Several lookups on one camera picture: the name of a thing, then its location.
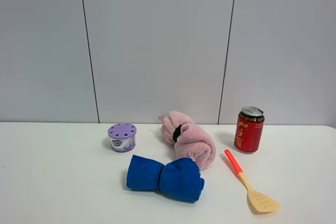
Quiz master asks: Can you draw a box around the red drink can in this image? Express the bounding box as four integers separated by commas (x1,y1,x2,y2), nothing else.
234,106,265,153

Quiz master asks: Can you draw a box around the orange handled slotted spatula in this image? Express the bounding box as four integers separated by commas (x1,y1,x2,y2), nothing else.
224,149,281,213

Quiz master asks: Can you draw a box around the purple air freshener jar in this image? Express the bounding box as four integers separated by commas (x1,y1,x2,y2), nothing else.
107,123,137,153

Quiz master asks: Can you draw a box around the pink towel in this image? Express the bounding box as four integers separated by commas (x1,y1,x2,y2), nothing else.
159,111,216,170

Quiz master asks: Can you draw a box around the blue rolled towel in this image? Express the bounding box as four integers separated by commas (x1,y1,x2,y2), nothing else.
127,155,205,202

